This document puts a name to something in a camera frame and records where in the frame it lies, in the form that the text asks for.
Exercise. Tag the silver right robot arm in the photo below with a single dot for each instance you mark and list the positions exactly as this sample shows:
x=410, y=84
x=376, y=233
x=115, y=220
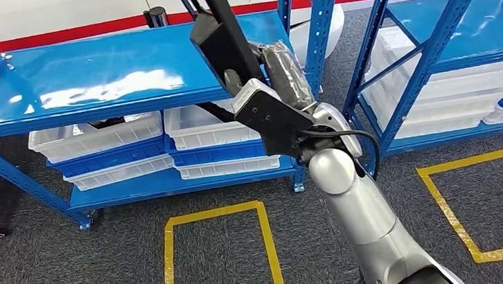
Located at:
x=364, y=213

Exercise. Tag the long black plastic panel part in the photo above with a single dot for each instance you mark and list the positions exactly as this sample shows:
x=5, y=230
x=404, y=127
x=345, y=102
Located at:
x=224, y=47

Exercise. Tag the white car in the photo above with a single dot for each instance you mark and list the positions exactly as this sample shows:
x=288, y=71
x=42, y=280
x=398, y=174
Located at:
x=59, y=12

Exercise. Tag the yellow floor tape square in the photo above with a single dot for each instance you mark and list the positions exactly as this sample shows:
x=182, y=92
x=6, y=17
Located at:
x=167, y=269

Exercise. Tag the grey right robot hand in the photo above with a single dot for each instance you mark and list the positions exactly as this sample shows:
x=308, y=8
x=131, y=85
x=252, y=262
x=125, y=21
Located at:
x=289, y=77

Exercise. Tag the black curved part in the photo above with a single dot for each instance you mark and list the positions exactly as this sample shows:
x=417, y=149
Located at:
x=107, y=123

